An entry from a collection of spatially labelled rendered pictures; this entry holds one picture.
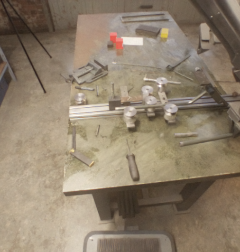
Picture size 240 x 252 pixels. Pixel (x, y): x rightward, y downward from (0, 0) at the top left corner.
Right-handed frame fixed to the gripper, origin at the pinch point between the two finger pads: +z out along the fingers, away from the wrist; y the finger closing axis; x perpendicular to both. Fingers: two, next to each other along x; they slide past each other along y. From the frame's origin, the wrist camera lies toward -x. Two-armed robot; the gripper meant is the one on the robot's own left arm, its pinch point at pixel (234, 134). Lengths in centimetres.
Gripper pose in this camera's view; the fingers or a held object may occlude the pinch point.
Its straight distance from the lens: 68.0
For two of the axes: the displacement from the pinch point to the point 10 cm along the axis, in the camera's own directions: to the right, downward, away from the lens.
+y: -2.0, -7.6, 6.2
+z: 0.0, 6.3, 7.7
